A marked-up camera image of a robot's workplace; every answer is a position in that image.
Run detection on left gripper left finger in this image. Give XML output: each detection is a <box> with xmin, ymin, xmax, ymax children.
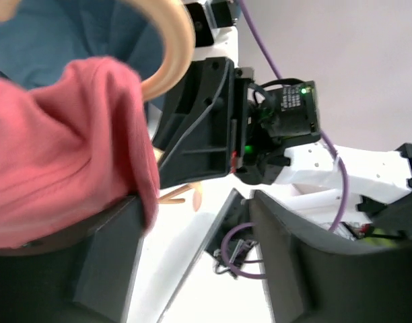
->
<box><xmin>0</xmin><ymin>196</ymin><xmax>143</xmax><ymax>323</ymax></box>

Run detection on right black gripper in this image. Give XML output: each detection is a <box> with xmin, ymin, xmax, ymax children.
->
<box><xmin>153</xmin><ymin>57</ymin><xmax>254</xmax><ymax>188</ymax></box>

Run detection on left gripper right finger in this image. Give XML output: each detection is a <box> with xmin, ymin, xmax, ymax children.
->
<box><xmin>250</xmin><ymin>190</ymin><xmax>412</xmax><ymax>322</ymax></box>

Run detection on beige wooden hanger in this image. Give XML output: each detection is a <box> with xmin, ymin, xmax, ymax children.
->
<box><xmin>0</xmin><ymin>0</ymin><xmax>203</xmax><ymax>211</ymax></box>

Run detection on red t shirt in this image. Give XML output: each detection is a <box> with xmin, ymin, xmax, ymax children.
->
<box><xmin>0</xmin><ymin>57</ymin><xmax>160</xmax><ymax>249</ymax></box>

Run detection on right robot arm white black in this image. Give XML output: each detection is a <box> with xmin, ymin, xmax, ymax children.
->
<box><xmin>153</xmin><ymin>57</ymin><xmax>412</xmax><ymax>239</ymax></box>

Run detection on teal t shirt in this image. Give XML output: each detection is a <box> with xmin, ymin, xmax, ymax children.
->
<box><xmin>0</xmin><ymin>0</ymin><xmax>162</xmax><ymax>89</ymax></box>

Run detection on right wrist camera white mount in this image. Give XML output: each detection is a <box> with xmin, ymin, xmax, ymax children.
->
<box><xmin>183</xmin><ymin>0</ymin><xmax>240</xmax><ymax>48</ymax></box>

